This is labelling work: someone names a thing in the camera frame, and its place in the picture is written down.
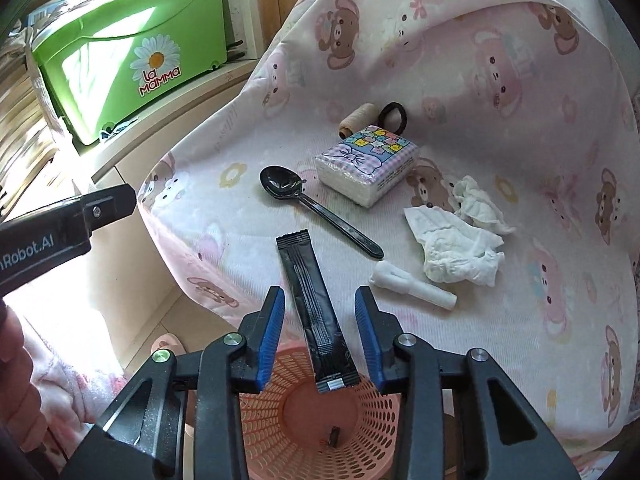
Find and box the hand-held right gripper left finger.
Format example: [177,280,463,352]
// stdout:
[60,286,287,480]

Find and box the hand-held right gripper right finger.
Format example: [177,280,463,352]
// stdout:
[354,285,583,480]

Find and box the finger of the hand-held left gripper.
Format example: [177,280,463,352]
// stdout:
[80,184,137,235]

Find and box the black sachet packet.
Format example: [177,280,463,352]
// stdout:
[276,230,360,395]

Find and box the pink plastic mesh basket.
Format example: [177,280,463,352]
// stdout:
[185,342,406,480]

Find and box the large white tissue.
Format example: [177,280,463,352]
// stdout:
[404,205,506,288]

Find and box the black plastic spoon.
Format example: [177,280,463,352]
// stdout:
[259,165,385,261]

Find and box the small white tissue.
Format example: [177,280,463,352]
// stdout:
[452,176,516,235]

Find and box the patterned tissue pack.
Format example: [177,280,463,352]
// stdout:
[315,125,420,209]

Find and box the person's left hand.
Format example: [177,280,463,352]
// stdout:
[0,297,48,443]

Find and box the pink slipper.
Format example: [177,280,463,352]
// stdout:
[150,332,188,356]

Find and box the pink fluffy clothing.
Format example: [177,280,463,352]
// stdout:
[22,330,131,461]

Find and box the green plastic storage box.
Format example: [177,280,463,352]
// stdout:
[30,0,233,146]

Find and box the beige thread spool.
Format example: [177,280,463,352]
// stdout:
[338,102,378,141]

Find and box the pink bear print blanket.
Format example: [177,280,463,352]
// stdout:
[136,0,640,431]

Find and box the black hair tie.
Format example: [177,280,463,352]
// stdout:
[376,101,410,135]

